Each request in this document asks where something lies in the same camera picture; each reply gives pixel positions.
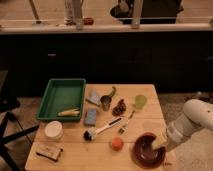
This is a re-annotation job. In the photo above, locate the black office chair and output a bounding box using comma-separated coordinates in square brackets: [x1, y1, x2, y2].
[0, 70, 39, 171]

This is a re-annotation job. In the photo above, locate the grey blue cloth piece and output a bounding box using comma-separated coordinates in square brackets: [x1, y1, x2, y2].
[86, 91, 100, 106]

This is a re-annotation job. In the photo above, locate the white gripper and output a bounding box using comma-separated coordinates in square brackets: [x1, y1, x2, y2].
[152, 122, 185, 152]

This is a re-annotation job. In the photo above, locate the metal cup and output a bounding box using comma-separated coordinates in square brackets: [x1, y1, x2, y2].
[100, 95, 112, 111]

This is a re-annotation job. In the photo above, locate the yellow corn toy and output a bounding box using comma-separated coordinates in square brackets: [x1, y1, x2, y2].
[58, 109, 80, 116]

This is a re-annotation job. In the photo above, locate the white round container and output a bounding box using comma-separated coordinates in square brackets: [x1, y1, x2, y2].
[44, 121, 63, 140]

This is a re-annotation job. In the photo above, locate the orange ball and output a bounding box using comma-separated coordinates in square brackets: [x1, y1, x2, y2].
[110, 137, 124, 151]

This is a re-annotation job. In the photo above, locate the dark red bowl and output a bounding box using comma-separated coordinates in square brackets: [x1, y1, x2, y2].
[131, 132, 166, 169]

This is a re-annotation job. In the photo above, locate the red object on counter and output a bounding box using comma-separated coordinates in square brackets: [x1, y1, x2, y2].
[83, 17, 94, 25]

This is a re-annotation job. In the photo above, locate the person in dark clothes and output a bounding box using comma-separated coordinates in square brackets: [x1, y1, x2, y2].
[110, 0, 184, 24]

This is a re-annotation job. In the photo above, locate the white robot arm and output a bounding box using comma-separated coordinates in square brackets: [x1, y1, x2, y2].
[152, 99, 213, 151]

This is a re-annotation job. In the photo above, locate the white handled dish brush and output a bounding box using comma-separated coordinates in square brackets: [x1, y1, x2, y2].
[83, 117, 122, 141]

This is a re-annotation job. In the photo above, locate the blue sponge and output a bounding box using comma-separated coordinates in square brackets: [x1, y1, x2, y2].
[84, 108, 97, 126]

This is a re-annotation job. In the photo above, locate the green plastic cup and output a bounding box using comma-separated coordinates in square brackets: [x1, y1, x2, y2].
[134, 95, 147, 110]

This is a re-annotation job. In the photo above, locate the green pepper toy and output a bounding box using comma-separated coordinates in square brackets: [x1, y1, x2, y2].
[108, 86, 117, 98]

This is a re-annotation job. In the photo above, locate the green plastic tray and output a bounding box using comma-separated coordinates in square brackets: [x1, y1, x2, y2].
[37, 79, 86, 122]

